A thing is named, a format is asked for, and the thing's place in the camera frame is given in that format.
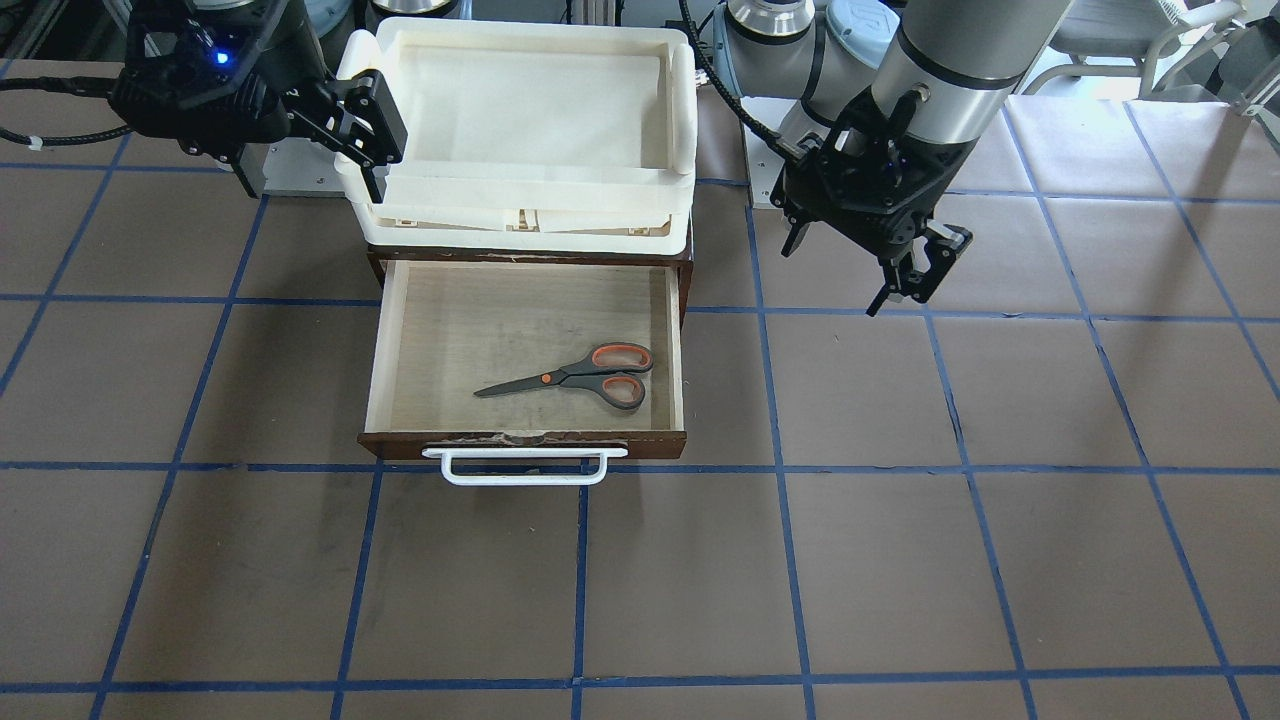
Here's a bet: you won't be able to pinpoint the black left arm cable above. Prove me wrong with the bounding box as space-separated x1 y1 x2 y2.
678 0 812 161

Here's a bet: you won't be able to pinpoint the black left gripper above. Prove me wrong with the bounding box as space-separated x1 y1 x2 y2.
771 88 974 316

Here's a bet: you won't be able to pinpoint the dark wooden drawer cabinet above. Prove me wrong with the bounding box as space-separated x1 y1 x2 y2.
366 215 694 319

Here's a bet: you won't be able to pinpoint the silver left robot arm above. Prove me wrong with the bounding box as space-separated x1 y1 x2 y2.
335 1 1068 315

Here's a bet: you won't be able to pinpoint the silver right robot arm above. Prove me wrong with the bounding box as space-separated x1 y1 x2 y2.
108 1 407 202

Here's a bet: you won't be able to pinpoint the white foam tray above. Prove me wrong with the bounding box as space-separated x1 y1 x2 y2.
335 17 698 245

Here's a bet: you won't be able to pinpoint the grey chair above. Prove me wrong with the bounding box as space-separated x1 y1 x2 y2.
1023 1 1277 114

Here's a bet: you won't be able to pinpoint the orange grey scissors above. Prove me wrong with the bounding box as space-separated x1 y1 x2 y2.
474 342 654 411

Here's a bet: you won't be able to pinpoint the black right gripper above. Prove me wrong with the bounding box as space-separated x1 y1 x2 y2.
108 1 408 202

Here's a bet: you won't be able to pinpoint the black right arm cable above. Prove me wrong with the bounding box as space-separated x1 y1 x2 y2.
0 76 136 151

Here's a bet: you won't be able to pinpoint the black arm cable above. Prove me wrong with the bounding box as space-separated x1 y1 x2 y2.
0 76 136 151
678 0 812 161

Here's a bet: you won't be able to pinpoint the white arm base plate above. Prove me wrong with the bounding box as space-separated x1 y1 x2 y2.
740 96 797 210
230 137 344 199

